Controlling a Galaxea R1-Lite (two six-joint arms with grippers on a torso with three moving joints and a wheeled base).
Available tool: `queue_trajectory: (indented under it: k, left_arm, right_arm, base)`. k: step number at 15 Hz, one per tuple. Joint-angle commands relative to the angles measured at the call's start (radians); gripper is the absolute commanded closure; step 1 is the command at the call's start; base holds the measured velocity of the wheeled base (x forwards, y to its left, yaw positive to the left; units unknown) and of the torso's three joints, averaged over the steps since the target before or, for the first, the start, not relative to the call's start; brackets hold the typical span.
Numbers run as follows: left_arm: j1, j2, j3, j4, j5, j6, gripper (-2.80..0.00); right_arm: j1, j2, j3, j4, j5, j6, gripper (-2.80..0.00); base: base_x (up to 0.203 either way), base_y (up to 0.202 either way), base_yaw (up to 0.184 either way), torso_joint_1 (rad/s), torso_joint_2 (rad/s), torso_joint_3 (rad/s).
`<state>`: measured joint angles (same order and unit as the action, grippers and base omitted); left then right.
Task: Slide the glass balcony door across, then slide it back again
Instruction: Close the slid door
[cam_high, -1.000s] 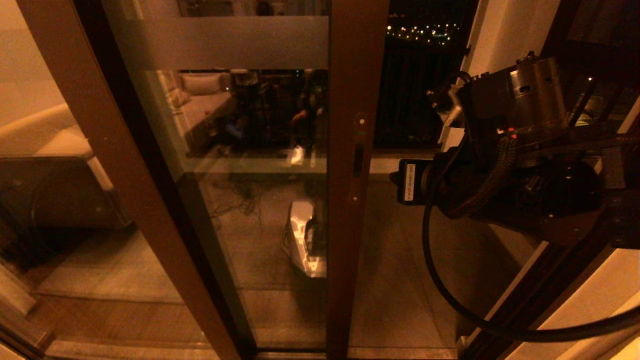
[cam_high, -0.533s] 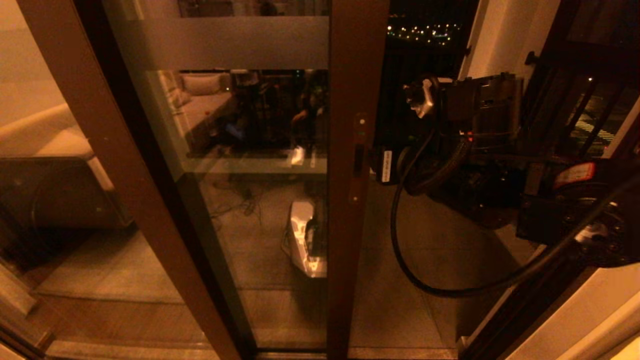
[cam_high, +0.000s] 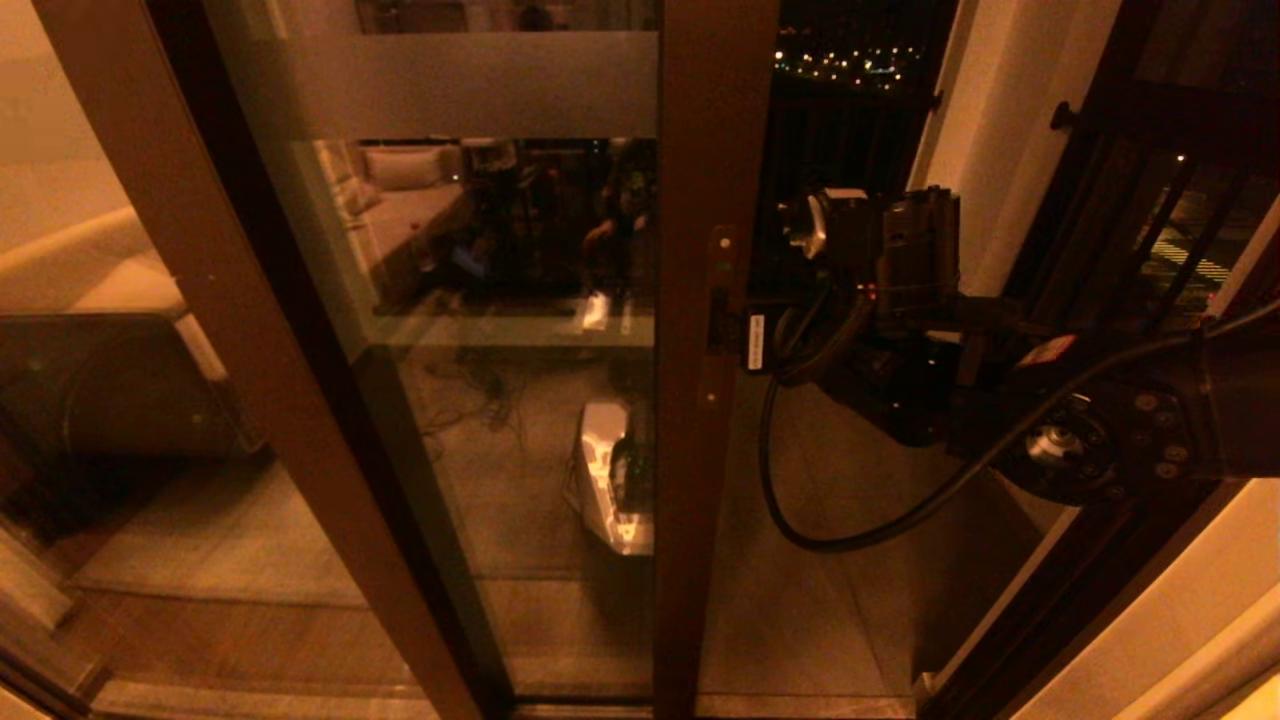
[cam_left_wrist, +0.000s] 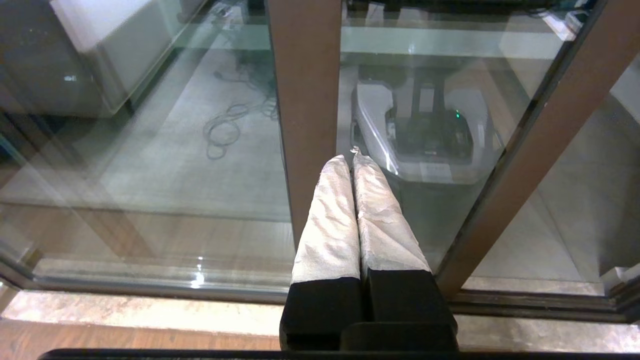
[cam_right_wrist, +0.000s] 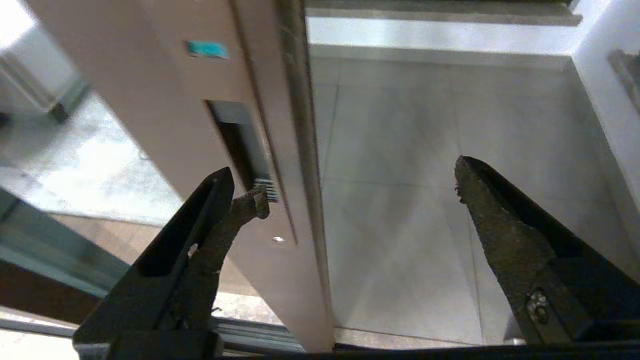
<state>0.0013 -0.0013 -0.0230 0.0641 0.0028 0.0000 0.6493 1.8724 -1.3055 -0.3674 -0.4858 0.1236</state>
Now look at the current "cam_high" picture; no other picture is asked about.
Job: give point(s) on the brown framed sliding glass door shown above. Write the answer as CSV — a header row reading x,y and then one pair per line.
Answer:
x,y
710,120

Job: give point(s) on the dark brown door jamb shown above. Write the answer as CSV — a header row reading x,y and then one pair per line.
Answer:
x,y
1050,630

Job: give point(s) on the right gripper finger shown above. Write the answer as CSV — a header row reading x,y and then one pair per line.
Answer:
x,y
756,342

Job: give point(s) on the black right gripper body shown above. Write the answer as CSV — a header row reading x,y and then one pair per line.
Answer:
x,y
835,350

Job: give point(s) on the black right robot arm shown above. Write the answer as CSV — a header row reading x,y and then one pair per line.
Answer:
x,y
1100,430

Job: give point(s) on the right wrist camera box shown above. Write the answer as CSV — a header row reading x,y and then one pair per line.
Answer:
x,y
830,222

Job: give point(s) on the dark front-load washing machine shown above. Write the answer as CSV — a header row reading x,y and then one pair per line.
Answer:
x,y
120,400

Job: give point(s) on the brown framed fixed glass panel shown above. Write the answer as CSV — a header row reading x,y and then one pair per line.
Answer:
x,y
255,330

